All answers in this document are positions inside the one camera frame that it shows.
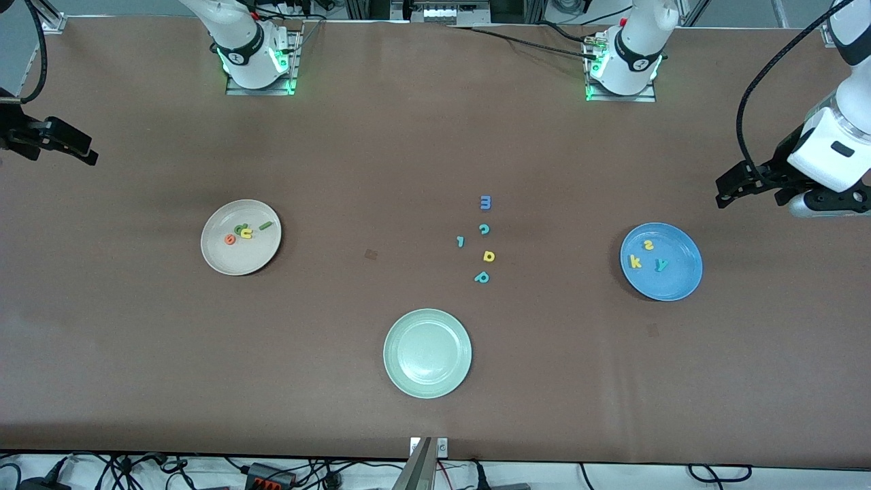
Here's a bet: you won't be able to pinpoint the blue plate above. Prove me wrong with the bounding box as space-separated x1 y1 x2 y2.
620 223 704 301

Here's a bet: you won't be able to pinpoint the beige brown plate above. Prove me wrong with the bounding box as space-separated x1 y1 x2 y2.
201 199 282 276

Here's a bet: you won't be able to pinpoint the brown table cover sheet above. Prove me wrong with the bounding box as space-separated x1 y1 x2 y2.
0 15 871 470

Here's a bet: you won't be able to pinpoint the grey connector device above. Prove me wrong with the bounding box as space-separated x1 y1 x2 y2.
422 0 492 27

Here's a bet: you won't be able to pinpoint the pale green plate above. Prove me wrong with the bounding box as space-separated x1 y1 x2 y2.
383 308 472 399

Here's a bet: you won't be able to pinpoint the black orange power strip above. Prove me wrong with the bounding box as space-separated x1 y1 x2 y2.
246 463 297 489

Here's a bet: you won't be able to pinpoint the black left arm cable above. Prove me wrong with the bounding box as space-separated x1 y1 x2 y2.
737 0 855 181

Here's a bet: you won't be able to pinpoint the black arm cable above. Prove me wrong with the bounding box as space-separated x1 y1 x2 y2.
737 0 855 181
0 0 48 105

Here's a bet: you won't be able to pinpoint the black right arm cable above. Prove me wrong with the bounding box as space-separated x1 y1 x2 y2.
0 0 48 105

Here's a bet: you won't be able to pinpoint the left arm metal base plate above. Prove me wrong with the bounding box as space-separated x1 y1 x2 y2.
585 37 657 103

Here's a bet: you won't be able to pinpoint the long black table cable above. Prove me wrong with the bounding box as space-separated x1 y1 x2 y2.
453 24 599 61

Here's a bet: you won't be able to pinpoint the black looped cable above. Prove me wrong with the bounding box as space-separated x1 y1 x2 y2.
687 464 753 484

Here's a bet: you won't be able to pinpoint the grey aluminium mount pole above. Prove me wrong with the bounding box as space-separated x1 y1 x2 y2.
393 437 436 490

